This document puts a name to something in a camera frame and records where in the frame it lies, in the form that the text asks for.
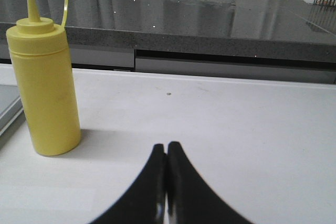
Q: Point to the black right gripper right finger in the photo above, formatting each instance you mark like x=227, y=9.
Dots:
x=190, y=199

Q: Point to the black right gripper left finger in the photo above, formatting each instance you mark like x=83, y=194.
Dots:
x=144, y=200

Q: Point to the yellow squeeze bottle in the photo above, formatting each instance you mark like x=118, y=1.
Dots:
x=40, y=56

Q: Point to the grey digital kitchen scale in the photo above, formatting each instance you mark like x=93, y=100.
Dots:
x=11, y=106

